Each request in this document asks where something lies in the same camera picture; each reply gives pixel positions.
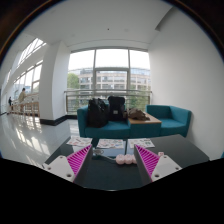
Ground metal balcony railing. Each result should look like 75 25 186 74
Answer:
64 88 153 114

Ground teal fabric sofa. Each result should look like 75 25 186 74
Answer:
76 104 132 140
145 104 193 138

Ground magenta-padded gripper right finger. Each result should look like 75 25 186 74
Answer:
133 143 183 187

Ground glossy black bag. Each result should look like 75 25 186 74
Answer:
87 97 110 129

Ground wooden-topped teal side table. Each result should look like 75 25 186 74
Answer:
127 113 163 139

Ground brown jacket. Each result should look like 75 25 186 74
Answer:
127 107 151 122

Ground black backpack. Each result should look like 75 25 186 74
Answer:
107 95 127 122

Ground wooden balustrade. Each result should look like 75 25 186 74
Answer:
6 100 41 118

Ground pink power strip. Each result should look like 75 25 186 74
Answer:
115 153 138 166

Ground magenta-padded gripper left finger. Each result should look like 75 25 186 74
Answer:
42 143 94 186

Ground corridor glass windows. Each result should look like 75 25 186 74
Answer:
11 37 46 101

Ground large glass window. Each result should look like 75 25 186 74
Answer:
66 48 152 114

